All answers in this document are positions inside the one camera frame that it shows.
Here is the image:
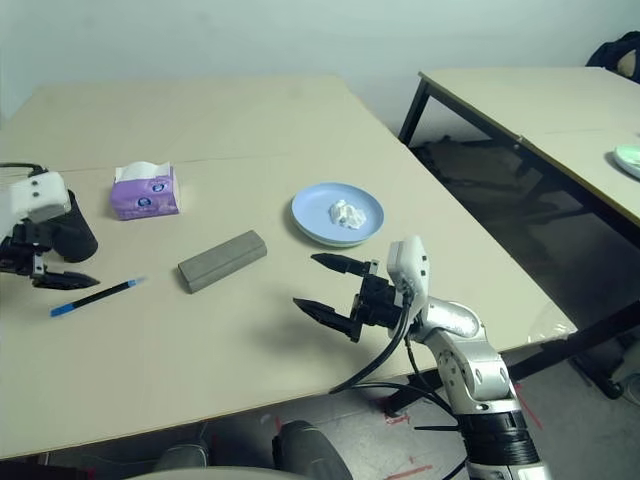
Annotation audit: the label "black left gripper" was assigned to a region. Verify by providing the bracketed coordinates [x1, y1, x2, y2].
[0, 219, 101, 290]

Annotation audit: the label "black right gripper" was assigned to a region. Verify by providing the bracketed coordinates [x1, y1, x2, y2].
[292, 252, 406, 344]

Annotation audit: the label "black pen blue cap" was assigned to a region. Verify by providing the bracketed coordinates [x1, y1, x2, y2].
[49, 276, 149, 318]

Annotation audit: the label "white tissue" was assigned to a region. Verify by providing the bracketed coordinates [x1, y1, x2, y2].
[328, 199, 366, 230]

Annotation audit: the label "blue plate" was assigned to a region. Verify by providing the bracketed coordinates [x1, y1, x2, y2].
[291, 182, 386, 247]

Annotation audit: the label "grey glasses case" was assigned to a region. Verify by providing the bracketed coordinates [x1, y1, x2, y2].
[177, 229, 268, 295]

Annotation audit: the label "black plastic cup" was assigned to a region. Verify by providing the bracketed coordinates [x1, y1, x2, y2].
[52, 188, 99, 264]

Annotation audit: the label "purple tissue box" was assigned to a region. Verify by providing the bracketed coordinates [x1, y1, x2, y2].
[109, 160, 182, 221]

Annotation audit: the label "dark right robot leg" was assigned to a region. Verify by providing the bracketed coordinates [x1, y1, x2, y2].
[272, 419, 354, 480]

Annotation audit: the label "grey left robot leg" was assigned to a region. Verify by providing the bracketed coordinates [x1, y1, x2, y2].
[154, 442, 211, 471]

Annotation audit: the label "grey robot torso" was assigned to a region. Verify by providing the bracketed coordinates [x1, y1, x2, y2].
[124, 464, 301, 480]

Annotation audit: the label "beige side table black legs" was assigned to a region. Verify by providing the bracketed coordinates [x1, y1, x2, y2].
[398, 67, 640, 226]

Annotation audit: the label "green plate with white scrap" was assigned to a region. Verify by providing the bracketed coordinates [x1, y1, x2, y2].
[605, 143, 640, 180]

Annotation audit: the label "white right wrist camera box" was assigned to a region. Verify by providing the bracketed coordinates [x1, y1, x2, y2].
[387, 235, 430, 311]

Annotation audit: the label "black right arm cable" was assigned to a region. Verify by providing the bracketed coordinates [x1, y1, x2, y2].
[329, 294, 481, 480]

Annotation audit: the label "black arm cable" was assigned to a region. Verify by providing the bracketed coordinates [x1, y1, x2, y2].
[0, 162, 49, 176]
[329, 294, 481, 480]

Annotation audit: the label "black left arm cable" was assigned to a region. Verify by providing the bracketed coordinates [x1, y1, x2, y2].
[0, 162, 49, 176]

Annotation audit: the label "black table frame bar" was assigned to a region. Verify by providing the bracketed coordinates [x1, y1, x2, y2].
[384, 299, 640, 416]

